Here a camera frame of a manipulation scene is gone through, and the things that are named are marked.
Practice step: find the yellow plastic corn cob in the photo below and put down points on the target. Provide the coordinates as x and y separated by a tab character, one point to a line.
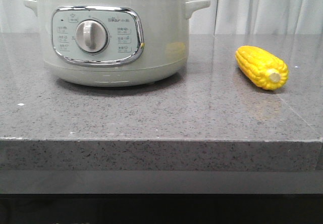
261	67

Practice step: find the pale green electric cooking pot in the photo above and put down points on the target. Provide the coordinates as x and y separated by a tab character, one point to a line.
113	43

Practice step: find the white curtain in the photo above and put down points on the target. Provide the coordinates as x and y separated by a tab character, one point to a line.
222	17

